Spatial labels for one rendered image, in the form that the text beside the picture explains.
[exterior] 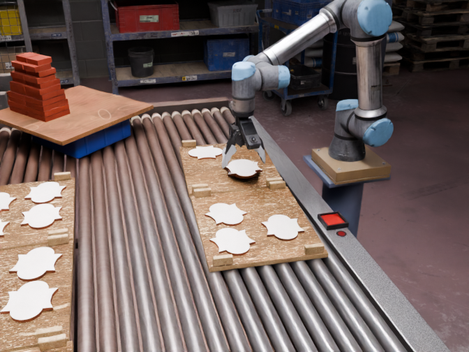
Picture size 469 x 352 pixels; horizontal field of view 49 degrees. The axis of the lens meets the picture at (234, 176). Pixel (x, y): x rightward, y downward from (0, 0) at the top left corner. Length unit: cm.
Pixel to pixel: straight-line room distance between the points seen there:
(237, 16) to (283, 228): 460
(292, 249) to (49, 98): 122
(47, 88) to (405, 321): 160
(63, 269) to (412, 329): 93
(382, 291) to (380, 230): 197
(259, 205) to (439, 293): 152
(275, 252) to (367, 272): 26
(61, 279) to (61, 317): 15
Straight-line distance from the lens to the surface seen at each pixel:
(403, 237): 338
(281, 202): 174
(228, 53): 607
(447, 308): 292
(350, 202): 218
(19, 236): 169
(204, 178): 189
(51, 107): 225
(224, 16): 595
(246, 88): 164
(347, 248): 158
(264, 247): 152
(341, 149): 209
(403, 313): 140
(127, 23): 577
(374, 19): 179
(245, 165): 190
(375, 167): 207
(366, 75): 187
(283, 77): 169
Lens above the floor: 182
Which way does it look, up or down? 28 degrees down
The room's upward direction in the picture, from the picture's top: straight up
